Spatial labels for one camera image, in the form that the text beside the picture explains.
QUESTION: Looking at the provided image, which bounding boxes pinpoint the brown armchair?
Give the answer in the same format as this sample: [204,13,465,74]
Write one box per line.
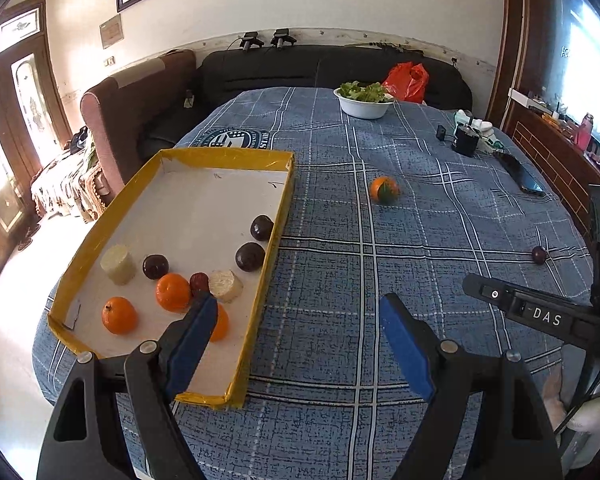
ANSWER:
[80,50,196,194]

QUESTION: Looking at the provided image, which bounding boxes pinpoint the black tracker on sofa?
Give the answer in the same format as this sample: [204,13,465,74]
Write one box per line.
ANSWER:
[239,30,264,52]
[271,28,297,49]

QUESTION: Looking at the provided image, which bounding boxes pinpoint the plain orange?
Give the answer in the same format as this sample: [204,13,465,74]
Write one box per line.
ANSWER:
[209,304,230,342]

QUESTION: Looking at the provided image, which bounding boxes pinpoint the low side table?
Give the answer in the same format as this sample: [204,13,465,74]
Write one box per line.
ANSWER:
[30,141,114,223]

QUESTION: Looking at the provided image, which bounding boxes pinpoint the beige cake in tray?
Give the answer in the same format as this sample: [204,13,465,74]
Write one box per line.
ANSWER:
[99,244,136,285]

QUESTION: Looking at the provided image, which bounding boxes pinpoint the yellow cardboard tray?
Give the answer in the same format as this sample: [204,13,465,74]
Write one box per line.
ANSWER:
[47,148,294,408]

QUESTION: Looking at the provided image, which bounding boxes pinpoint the small wall plaque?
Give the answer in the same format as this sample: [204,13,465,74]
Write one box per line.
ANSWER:
[99,14,124,49]

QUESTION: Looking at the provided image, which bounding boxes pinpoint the dark plum in tray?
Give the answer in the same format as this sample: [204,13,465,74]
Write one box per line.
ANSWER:
[250,214,274,242]

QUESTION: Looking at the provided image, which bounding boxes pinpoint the dark purple plum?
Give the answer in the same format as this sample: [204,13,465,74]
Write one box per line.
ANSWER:
[235,242,265,272]

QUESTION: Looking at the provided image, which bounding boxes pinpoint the pink bottle on cabinet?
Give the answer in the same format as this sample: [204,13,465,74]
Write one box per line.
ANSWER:
[573,113,593,153]

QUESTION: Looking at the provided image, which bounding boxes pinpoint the orange with green leaf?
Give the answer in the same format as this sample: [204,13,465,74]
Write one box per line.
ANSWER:
[368,176,400,205]

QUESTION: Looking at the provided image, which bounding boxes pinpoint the black sofa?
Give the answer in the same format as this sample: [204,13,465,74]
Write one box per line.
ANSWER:
[136,42,472,162]

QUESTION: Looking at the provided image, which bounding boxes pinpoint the wooden cabinet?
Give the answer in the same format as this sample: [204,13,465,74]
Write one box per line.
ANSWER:
[486,0,600,242]

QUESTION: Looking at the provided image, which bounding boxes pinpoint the beige cylindrical cake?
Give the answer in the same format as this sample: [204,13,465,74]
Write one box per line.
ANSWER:
[209,270,244,304]

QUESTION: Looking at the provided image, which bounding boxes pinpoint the glass double door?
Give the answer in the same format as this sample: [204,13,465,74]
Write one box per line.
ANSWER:
[0,0,71,259]

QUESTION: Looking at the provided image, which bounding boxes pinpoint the black cup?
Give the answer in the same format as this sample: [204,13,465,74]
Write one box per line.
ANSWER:
[452,124,480,157]

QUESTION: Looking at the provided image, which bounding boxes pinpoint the small black charger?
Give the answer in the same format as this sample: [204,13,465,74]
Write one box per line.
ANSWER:
[436,125,446,142]

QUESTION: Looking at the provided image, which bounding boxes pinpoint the black tracker on sofa left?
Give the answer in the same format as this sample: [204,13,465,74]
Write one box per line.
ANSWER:
[239,30,264,52]

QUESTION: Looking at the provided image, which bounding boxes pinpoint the white gloved right hand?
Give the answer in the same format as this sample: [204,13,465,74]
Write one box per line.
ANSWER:
[542,363,600,441]

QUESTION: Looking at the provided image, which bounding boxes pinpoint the red plastic bag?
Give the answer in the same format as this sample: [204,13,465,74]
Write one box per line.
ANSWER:
[382,62,429,104]

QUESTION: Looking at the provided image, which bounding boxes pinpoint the white bowl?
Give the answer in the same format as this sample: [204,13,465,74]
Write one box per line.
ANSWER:
[334,89,396,120]

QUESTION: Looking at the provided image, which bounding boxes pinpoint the blue plaid tablecloth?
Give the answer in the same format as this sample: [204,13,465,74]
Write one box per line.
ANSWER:
[32,88,593,479]

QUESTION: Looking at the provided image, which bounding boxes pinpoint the orange in tray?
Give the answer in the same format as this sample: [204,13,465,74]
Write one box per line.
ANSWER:
[102,297,138,335]

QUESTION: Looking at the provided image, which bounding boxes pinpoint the black smartphone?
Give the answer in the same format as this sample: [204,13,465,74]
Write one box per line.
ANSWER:
[494,152,545,197]

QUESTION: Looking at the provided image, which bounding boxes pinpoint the red date in tray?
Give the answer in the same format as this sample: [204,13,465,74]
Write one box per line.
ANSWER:
[188,272,210,298]

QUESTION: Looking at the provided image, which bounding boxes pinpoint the black tracker on sofa right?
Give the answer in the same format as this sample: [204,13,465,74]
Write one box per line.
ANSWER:
[271,28,297,49]

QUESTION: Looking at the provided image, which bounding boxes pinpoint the green lettuce leaves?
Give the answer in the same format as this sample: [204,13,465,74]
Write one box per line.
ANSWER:
[338,80,394,104]

